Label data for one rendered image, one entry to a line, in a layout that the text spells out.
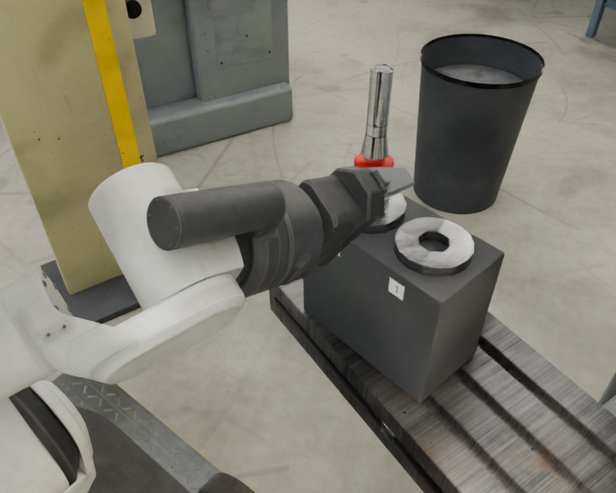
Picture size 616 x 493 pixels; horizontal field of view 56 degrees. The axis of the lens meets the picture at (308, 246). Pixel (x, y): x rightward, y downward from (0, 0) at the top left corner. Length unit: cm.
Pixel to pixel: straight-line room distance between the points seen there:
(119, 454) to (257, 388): 81
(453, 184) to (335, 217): 205
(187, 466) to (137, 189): 100
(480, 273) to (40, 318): 46
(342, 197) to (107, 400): 107
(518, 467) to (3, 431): 55
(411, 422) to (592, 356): 150
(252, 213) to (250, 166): 246
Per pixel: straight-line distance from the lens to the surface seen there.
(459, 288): 65
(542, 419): 80
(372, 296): 71
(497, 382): 82
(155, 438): 140
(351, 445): 181
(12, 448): 66
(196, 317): 38
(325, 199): 49
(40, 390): 69
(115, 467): 119
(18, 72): 186
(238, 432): 184
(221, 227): 38
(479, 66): 271
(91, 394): 151
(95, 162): 203
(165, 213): 36
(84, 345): 38
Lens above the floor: 157
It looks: 41 degrees down
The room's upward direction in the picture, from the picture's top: straight up
